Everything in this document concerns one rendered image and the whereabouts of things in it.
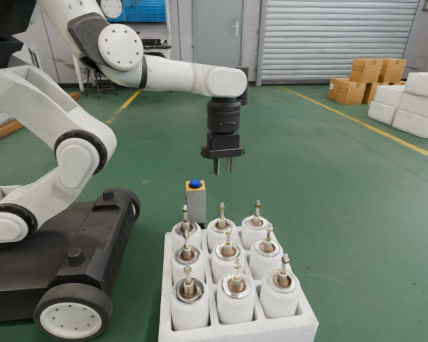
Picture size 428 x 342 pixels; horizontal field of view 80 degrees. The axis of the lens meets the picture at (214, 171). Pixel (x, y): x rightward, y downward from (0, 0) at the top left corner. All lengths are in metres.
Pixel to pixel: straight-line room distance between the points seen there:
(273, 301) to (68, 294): 0.54
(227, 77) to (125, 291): 0.80
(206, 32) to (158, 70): 4.99
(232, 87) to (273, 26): 5.12
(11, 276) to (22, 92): 0.54
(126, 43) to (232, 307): 0.61
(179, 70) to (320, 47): 5.58
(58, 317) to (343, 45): 6.15
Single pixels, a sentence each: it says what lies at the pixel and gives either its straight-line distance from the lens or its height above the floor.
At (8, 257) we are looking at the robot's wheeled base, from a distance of 1.10.
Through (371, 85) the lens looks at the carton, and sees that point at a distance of 4.38.
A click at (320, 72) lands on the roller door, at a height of 0.25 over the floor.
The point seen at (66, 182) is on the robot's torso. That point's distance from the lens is 0.84.
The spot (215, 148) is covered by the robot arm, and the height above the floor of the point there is 0.54.
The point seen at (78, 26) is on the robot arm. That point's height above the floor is 0.82.
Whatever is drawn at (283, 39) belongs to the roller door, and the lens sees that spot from 5.79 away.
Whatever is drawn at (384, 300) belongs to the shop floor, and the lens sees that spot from 1.15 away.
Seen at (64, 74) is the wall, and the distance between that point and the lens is 6.07.
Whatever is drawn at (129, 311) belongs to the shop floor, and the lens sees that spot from 1.00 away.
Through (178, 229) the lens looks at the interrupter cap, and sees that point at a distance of 0.85.
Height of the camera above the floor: 0.79
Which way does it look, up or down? 27 degrees down
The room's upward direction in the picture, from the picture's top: straight up
